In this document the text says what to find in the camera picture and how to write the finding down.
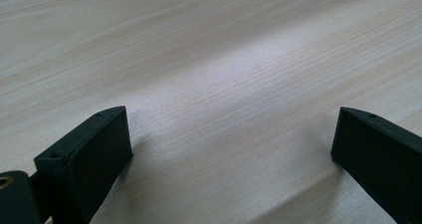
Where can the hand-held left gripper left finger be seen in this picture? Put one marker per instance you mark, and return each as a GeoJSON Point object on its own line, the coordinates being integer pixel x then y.
{"type": "Point", "coordinates": [86, 161]}

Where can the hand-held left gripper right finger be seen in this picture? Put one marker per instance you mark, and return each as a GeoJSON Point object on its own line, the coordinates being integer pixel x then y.
{"type": "Point", "coordinates": [381, 161]}

